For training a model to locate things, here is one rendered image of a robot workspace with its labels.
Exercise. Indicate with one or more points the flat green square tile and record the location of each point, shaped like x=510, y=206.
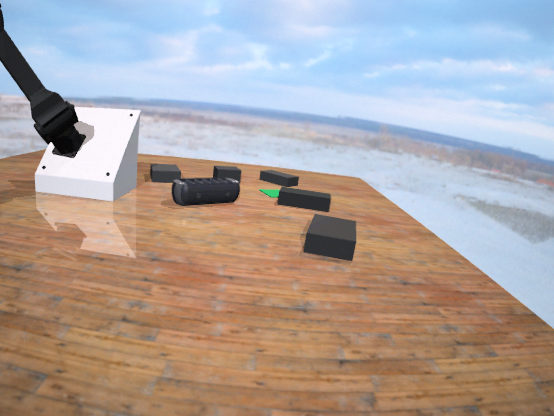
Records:
x=270, y=192

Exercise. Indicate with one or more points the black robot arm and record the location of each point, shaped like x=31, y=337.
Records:
x=54, y=117

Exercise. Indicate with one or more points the dark grey switch control unit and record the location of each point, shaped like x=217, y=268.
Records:
x=199, y=191

